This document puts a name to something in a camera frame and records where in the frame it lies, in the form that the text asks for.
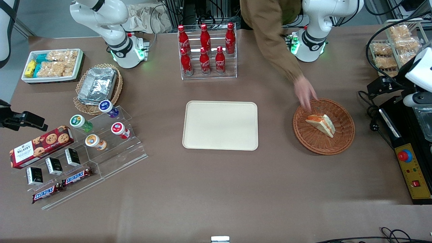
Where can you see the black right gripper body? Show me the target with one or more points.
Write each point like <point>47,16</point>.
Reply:
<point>13,120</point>

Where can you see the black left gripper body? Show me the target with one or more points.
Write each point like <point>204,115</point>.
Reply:
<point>388,84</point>

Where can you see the brown sleeved forearm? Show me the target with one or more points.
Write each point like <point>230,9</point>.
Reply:
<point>270,33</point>

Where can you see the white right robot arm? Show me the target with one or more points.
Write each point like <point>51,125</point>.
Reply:
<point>123,50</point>

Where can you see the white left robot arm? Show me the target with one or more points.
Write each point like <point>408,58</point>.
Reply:
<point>312,44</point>

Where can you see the light wicker basket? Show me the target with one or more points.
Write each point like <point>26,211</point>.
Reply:
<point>84,108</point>

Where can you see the triangular sandwich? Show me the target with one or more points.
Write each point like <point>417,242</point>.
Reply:
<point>322,125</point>

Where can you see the round brown wicker basket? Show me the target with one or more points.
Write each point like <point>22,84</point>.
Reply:
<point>320,143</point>

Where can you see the cream plastic tray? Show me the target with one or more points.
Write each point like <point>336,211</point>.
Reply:
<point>220,125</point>

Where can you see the person's bare hand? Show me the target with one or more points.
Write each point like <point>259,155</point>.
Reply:
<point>305,92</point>

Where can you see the rice cracker bag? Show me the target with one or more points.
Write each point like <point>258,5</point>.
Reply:
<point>400,32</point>
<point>382,49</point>
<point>385,62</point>
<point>54,69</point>
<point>64,55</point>
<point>407,44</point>

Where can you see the red Walkers cookie box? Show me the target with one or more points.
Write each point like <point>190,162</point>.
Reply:
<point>40,146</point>

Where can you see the green gum bottle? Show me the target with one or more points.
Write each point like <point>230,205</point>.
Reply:
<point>79,122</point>

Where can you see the small black box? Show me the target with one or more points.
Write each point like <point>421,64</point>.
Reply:
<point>34,175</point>
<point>73,157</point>
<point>54,166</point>

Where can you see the teal snack pack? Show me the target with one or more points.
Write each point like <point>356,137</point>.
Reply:
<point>42,58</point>
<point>36,70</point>

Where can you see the clear plastic container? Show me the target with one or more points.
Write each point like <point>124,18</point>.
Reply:
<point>424,123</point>

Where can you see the yellow snack pack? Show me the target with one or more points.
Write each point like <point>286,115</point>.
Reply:
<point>30,69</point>

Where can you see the orange gum bottle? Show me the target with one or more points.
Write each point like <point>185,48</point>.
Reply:
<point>93,141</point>

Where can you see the Snickers bar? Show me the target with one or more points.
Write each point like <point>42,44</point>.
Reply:
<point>47,193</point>
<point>77,176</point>

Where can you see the silver foil pack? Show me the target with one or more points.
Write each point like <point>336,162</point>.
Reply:
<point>98,86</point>

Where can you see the white rectangular snack bin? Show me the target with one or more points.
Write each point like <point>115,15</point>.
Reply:
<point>79,64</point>

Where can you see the purple gum bottle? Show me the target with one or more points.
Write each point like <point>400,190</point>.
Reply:
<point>107,108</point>

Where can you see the red emergency stop button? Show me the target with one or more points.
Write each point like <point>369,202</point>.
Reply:
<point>405,156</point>

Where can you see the red gum bottle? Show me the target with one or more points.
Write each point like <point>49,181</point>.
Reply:
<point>118,129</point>

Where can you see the black yellow control box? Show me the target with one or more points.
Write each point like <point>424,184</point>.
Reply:
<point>413,168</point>

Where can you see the clear acrylic step rack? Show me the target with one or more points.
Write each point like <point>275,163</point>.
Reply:
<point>118,155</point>

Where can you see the red cola bottle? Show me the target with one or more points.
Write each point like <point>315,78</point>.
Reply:
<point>205,37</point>
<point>205,63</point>
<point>183,38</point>
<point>220,62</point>
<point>186,64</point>
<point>230,38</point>

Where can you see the crumpled beige paper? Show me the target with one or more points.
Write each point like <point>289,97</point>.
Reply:
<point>148,18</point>

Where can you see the clear acrylic bottle rack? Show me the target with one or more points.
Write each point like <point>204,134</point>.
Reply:
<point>209,77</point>

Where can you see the dark equipment frame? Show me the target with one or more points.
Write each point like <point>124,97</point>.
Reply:
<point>202,11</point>

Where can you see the small white bracket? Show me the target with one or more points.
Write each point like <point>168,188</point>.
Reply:
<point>220,239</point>

